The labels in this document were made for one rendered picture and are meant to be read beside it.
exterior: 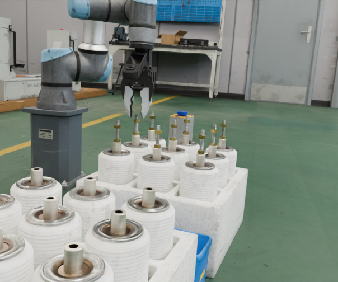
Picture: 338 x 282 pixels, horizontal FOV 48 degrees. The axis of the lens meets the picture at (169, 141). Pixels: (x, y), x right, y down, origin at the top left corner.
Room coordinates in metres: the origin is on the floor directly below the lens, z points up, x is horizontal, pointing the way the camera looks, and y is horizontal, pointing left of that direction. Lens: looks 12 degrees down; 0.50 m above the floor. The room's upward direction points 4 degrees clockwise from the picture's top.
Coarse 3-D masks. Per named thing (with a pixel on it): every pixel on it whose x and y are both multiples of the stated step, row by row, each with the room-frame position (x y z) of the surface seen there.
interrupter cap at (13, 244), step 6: (6, 234) 0.48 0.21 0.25; (12, 234) 0.48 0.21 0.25; (6, 240) 0.47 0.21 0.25; (12, 240) 0.47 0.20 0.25; (18, 240) 0.47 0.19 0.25; (6, 246) 0.46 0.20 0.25; (12, 246) 0.45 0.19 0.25; (18, 246) 0.45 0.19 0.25; (24, 246) 0.45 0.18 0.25; (0, 252) 0.44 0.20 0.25; (6, 252) 0.44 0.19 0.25; (12, 252) 0.44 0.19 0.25; (18, 252) 0.44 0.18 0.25; (0, 258) 0.42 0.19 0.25; (6, 258) 0.42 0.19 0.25
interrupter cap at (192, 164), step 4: (188, 164) 0.92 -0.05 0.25; (192, 164) 0.92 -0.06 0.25; (204, 164) 0.94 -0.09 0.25; (208, 164) 0.93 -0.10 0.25; (212, 164) 0.93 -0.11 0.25; (196, 168) 0.89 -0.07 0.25; (200, 168) 0.89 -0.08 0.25; (204, 168) 0.89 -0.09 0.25; (208, 168) 0.89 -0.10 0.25; (212, 168) 0.90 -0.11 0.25
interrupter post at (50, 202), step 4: (48, 196) 0.57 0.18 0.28; (52, 196) 0.57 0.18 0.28; (56, 196) 0.57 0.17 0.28; (44, 200) 0.55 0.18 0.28; (48, 200) 0.55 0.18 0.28; (52, 200) 0.55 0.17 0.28; (56, 200) 0.56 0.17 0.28; (44, 204) 0.55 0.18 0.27; (48, 204) 0.55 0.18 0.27; (52, 204) 0.55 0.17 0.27; (56, 204) 0.56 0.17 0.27; (44, 208) 0.55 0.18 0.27; (48, 208) 0.55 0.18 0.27; (52, 208) 0.55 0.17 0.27; (56, 208) 0.56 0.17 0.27; (44, 212) 0.55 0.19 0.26; (48, 212) 0.55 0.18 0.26; (52, 212) 0.55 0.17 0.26; (56, 212) 0.56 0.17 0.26; (44, 216) 0.55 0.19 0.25; (48, 216) 0.55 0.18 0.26; (52, 216) 0.55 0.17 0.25; (56, 216) 0.56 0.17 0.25
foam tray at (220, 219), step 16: (96, 176) 1.01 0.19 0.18; (240, 176) 1.10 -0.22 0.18; (112, 192) 0.92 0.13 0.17; (128, 192) 0.91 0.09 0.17; (176, 192) 0.92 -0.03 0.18; (224, 192) 0.94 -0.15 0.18; (240, 192) 1.08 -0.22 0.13; (176, 208) 0.86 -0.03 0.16; (192, 208) 0.85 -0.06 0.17; (208, 208) 0.84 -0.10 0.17; (224, 208) 0.88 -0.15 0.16; (240, 208) 1.11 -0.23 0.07; (176, 224) 0.86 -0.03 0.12; (192, 224) 0.85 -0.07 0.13; (208, 224) 0.83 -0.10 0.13; (224, 224) 0.90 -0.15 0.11; (240, 224) 1.15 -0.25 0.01; (224, 240) 0.92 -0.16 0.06; (208, 256) 0.83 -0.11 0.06; (208, 272) 0.83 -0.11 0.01
